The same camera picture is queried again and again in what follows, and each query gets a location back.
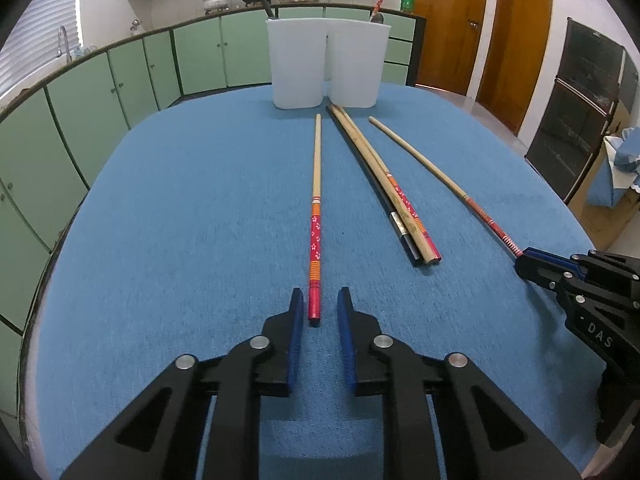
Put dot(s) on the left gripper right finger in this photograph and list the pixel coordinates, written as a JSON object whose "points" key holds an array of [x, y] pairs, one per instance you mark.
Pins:
{"points": [[442, 418]]}

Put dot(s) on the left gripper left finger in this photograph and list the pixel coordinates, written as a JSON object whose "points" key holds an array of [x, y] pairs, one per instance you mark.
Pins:
{"points": [[200, 418]]}

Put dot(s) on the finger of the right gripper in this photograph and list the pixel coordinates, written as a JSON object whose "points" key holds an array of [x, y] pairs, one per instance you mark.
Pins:
{"points": [[558, 263], [539, 273]]}

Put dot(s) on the thin red chopstick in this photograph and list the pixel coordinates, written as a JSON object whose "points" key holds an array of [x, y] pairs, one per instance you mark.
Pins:
{"points": [[449, 183]]}

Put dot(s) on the plain bamboo chopstick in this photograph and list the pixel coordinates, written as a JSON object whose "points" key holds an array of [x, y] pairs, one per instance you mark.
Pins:
{"points": [[385, 185]]}

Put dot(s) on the orange red floral chopstick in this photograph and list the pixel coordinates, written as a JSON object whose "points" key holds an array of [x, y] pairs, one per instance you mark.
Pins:
{"points": [[395, 185]]}

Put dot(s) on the red floral bamboo chopstick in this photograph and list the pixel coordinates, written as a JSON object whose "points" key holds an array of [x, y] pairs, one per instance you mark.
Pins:
{"points": [[314, 289]]}

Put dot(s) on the green kitchen base cabinets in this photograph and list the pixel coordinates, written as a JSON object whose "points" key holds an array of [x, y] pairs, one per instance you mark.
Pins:
{"points": [[207, 75]]}

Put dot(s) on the cardboard box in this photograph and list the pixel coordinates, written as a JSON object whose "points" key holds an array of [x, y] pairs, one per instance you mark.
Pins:
{"points": [[602, 224]]}

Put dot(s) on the blue white cloth bundle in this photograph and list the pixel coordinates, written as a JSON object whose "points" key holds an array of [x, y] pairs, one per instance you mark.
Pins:
{"points": [[619, 172]]}

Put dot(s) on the brown wooden door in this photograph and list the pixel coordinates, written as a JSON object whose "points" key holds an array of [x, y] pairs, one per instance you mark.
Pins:
{"points": [[451, 39], [519, 37]]}

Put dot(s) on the black oven cabinet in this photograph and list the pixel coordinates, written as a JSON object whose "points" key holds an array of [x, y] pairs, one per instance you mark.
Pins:
{"points": [[596, 83]]}

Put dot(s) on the white double utensil holder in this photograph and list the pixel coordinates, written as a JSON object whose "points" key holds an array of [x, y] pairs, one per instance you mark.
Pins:
{"points": [[313, 59]]}

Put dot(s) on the chrome sink faucet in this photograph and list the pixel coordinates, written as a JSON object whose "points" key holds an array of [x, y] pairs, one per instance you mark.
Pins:
{"points": [[64, 45]]}

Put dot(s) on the window blinds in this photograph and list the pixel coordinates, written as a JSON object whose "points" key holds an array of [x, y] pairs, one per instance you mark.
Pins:
{"points": [[33, 42]]}

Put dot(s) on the white cooking pot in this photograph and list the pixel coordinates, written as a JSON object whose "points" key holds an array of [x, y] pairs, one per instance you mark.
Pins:
{"points": [[213, 6]]}

